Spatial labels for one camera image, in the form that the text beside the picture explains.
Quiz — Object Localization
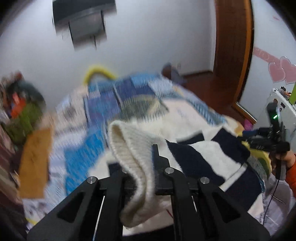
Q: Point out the orange box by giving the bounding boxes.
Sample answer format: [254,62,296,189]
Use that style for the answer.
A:
[11,92,26,118]

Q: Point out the brown wooden door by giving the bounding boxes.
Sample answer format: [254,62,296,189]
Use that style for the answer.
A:
[214,1,256,124]

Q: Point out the right hand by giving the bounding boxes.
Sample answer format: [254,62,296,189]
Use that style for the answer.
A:
[268,151,295,175]

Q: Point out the purple grey backpack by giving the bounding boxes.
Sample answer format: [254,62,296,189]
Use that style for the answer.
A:
[161,63,187,85]

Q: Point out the blue patchwork quilt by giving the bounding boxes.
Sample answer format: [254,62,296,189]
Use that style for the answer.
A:
[21,72,270,227]

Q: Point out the small black wall monitor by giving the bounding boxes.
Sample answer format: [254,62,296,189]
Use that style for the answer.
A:
[69,11,105,49]

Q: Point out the pink heart wall sticker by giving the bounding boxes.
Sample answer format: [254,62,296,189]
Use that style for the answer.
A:
[253,47,296,84]

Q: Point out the white and navy striped sweater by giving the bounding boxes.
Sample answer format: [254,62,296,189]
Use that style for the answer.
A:
[87,119,265,237]

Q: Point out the green fabric storage basket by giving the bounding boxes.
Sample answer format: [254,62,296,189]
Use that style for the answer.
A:
[2,102,43,145]

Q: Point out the orange sleeve forearm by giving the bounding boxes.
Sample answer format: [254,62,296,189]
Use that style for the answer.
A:
[285,163,296,197]

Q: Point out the yellow curved bed rail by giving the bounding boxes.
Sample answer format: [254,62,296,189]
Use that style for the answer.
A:
[83,65,117,85]

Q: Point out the large black wall television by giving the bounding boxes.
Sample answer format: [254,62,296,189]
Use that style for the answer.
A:
[53,0,115,25]

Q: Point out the grey plush toy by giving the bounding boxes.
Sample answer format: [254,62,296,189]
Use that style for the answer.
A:
[10,80,45,102]

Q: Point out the white sticker-covered box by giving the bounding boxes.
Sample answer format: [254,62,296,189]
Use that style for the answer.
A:
[254,88,295,146]

